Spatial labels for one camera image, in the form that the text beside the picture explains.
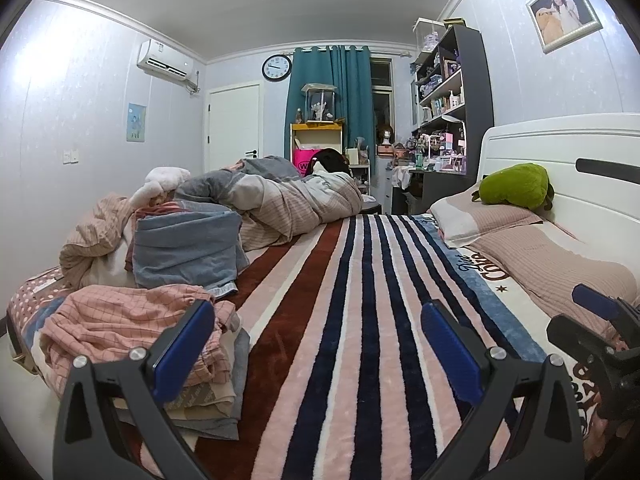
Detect small white shelf cart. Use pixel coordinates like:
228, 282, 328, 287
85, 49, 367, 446
347, 147, 372, 196

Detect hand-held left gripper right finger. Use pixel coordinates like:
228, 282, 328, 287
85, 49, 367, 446
421, 301, 586, 480

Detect pink bag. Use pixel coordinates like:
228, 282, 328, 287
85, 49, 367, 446
292, 147, 321, 178

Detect pale pink plush toy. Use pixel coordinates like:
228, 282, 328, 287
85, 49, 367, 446
131, 166, 192, 208

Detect polka dot bed sheet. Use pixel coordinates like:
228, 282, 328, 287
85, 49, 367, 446
7, 267, 76, 361

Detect framed wall picture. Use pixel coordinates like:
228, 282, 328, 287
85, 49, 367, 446
526, 0, 603, 54

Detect stack of folded clothes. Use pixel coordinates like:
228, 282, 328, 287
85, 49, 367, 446
107, 330, 251, 441

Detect dark bookshelf desk unit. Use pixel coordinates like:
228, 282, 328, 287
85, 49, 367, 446
390, 22, 496, 216

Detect black and white plush toy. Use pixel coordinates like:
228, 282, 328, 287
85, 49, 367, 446
306, 149, 353, 178

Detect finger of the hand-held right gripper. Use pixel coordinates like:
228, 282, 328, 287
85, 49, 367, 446
572, 284, 640, 331
546, 314, 640, 421

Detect small blue wall poster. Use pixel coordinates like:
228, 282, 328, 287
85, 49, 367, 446
126, 103, 147, 143

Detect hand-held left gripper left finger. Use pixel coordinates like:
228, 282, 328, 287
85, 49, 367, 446
52, 300, 216, 480

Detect white bed headboard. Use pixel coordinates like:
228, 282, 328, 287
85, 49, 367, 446
475, 114, 640, 306

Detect yellow shelf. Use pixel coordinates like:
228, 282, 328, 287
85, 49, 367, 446
290, 121, 346, 178

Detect white air conditioner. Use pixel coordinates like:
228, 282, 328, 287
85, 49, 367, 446
137, 38, 200, 92

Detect beige checked duvet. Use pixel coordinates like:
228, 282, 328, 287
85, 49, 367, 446
59, 155, 363, 291

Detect pink pillow with white towel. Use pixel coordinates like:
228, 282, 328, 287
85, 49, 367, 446
430, 192, 543, 250

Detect striped plush blanket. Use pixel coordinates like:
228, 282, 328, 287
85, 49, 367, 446
10, 212, 640, 480

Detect pink ribbed pillow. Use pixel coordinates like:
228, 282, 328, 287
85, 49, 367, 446
470, 222, 640, 351

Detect glass display case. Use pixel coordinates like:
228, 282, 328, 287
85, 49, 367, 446
301, 84, 335, 123

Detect folded blue jeans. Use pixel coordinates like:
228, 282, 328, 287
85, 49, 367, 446
132, 210, 251, 302

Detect white door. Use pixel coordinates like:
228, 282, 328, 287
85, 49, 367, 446
204, 84, 262, 173

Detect round wall clock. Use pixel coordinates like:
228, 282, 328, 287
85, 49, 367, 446
262, 54, 293, 83

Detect window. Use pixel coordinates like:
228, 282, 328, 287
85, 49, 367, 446
370, 57, 393, 126

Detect pink checked pants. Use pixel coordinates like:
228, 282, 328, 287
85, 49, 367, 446
40, 284, 238, 406

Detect green plush toy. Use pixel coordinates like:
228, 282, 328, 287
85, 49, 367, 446
472, 162, 556, 211

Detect teal curtain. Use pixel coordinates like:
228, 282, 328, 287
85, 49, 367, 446
284, 45, 376, 161

